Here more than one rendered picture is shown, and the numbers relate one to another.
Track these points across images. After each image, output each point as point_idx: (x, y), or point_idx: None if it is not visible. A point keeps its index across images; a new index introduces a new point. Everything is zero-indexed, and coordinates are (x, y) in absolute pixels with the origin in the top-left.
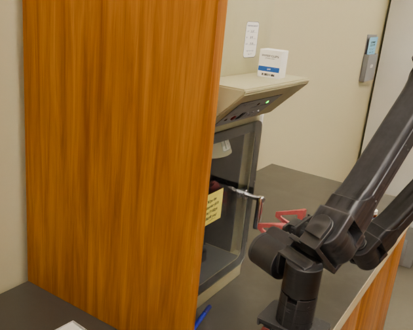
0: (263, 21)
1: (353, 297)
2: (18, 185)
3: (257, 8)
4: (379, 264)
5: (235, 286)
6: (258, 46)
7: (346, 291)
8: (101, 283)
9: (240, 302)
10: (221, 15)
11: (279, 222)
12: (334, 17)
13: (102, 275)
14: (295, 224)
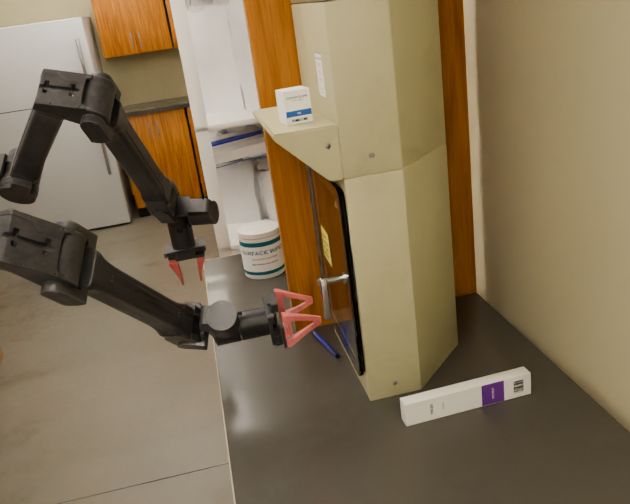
0: (323, 54)
1: (233, 467)
2: (479, 197)
3: (317, 37)
4: (172, 343)
5: (352, 387)
6: (326, 85)
7: (246, 470)
8: None
9: (325, 379)
10: (250, 46)
11: (283, 292)
12: None
13: None
14: (266, 296)
